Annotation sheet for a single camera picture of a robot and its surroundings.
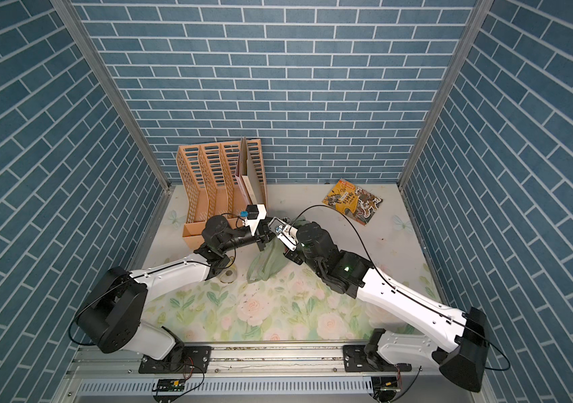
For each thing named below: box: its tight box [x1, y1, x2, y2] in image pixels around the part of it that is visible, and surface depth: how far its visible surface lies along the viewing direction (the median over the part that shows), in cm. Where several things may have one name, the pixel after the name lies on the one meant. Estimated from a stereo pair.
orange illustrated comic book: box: [321, 177, 384, 226], surface depth 115 cm
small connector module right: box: [371, 376, 401, 393], surface depth 72 cm
